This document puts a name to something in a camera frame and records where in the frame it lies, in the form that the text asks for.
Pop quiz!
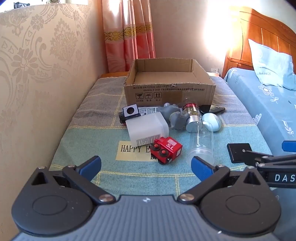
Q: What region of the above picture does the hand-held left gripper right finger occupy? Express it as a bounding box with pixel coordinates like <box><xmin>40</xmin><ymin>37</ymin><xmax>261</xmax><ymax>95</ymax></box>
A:
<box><xmin>177</xmin><ymin>156</ymin><xmax>269</xmax><ymax>206</ymax></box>

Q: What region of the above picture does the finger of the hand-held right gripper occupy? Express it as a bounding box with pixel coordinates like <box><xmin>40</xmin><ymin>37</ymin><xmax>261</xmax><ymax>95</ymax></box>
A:
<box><xmin>282</xmin><ymin>140</ymin><xmax>296</xmax><ymax>151</ymax></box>
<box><xmin>227</xmin><ymin>143</ymin><xmax>296</xmax><ymax>164</ymax></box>

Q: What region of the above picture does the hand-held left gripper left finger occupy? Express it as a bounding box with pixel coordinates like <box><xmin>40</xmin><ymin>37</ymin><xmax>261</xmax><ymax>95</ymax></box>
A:
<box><xmin>30</xmin><ymin>156</ymin><xmax>116</xmax><ymax>205</ymax></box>

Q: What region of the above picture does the clear plastic jar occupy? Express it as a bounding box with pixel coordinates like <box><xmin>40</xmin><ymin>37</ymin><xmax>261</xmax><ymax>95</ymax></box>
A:
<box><xmin>186</xmin><ymin>120</ymin><xmax>214</xmax><ymax>168</ymax></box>

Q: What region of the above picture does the red toy train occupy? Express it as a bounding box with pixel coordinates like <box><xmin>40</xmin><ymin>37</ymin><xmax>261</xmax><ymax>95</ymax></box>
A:
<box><xmin>150</xmin><ymin>137</ymin><xmax>183</xmax><ymax>165</ymax></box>

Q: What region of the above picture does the light blue round case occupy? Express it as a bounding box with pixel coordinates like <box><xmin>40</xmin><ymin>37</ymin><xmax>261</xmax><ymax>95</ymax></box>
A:
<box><xmin>202</xmin><ymin>112</ymin><xmax>221</xmax><ymax>133</ymax></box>

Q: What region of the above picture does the capsule bottle with silver cap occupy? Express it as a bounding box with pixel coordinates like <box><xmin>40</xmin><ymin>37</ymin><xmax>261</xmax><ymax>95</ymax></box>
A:
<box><xmin>182</xmin><ymin>103</ymin><xmax>202</xmax><ymax>133</ymax></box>

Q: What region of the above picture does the black oval case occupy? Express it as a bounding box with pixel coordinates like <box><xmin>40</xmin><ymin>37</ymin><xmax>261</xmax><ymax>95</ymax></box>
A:
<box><xmin>199</xmin><ymin>104</ymin><xmax>226</xmax><ymax>115</ymax></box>

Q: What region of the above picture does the grey cat figurine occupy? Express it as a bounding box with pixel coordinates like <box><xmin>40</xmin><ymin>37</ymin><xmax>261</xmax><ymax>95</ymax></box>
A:
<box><xmin>157</xmin><ymin>103</ymin><xmax>188</xmax><ymax>130</ymax></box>

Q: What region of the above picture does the black toy train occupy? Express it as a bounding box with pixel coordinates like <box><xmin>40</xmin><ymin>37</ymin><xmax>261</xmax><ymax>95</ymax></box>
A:
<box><xmin>119</xmin><ymin>105</ymin><xmax>141</xmax><ymax>126</ymax></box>

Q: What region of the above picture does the white plastic container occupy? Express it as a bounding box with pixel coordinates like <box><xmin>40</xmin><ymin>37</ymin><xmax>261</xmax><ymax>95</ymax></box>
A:
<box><xmin>125</xmin><ymin>112</ymin><xmax>171</xmax><ymax>147</ymax></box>

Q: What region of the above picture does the small barcode label box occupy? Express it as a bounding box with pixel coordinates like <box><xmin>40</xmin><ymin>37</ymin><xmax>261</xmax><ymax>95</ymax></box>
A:
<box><xmin>138</xmin><ymin>106</ymin><xmax>160</xmax><ymax>115</ymax></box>

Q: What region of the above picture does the brown cardboard box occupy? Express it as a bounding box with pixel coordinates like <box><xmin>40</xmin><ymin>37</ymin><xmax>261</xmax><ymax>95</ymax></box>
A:
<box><xmin>123</xmin><ymin>58</ymin><xmax>216</xmax><ymax>107</ymax></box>

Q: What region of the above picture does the blue flower bed sheet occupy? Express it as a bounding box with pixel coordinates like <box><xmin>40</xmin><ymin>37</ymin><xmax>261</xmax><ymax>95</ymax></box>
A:
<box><xmin>223</xmin><ymin>67</ymin><xmax>296</xmax><ymax>164</ymax></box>

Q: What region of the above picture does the blue flower pillow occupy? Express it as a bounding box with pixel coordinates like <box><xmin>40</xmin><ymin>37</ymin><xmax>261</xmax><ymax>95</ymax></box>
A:
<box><xmin>248</xmin><ymin>39</ymin><xmax>296</xmax><ymax>91</ymax></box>

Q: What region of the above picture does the wooden table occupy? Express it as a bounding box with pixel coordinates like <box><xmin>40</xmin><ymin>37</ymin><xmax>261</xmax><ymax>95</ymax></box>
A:
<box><xmin>100</xmin><ymin>71</ymin><xmax>221</xmax><ymax>79</ymax></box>

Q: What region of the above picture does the wooden bed headboard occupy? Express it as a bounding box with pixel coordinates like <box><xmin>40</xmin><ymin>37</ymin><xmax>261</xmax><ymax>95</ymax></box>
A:
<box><xmin>221</xmin><ymin>7</ymin><xmax>296</xmax><ymax>80</ymax></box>

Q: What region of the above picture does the pink curtain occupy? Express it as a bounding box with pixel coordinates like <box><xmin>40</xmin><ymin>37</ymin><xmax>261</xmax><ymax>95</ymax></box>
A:
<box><xmin>101</xmin><ymin>0</ymin><xmax>156</xmax><ymax>73</ymax></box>

